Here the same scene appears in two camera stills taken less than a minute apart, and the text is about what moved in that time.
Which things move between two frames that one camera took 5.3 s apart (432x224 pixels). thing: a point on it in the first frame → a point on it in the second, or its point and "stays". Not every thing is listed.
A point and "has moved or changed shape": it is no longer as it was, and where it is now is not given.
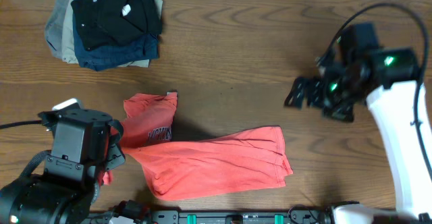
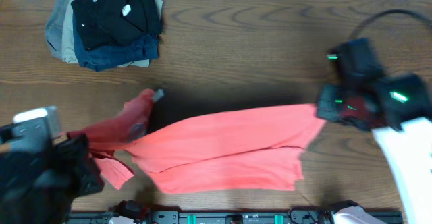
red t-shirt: [187, 167] has moved or changed shape
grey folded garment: [53, 29] stays
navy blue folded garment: [140, 48] stays
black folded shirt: [116, 16] stays
